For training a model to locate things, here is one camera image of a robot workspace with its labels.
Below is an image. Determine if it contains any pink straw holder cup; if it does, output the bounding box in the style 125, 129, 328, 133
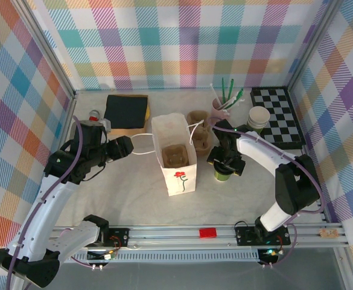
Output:
211, 98, 232, 121

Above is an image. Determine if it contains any grey slotted cable duct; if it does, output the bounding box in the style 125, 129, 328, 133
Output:
73, 252, 261, 263

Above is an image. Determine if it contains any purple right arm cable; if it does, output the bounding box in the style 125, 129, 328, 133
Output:
208, 118, 324, 268

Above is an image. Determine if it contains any aluminium frame post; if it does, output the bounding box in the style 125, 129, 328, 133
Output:
286, 0, 340, 91
11, 0, 77, 100

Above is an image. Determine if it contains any small electronics board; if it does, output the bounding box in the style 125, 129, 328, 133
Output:
87, 249, 117, 263
256, 247, 283, 261

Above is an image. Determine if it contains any green paper cup stack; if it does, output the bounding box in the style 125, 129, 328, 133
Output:
247, 106, 271, 135

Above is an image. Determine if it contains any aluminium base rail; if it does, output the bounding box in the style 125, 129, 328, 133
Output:
51, 222, 349, 250

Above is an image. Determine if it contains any small wooden tag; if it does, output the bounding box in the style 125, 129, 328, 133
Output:
319, 228, 339, 239

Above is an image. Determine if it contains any black grey chessboard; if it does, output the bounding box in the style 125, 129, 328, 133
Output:
249, 86, 305, 151

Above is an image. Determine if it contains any red plastic block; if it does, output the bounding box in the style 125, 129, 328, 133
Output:
199, 228, 218, 239

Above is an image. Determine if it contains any green paper coffee cup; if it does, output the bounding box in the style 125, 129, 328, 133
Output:
214, 166, 234, 183

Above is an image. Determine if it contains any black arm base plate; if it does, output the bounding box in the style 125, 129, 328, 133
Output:
103, 228, 130, 248
235, 224, 292, 246

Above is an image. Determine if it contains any white plastic straw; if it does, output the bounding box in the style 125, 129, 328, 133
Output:
209, 83, 222, 105

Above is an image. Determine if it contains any white paper straw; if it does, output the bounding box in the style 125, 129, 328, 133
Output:
220, 95, 246, 111

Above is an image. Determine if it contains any white flower paper bag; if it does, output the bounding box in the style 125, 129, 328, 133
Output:
132, 112, 209, 197

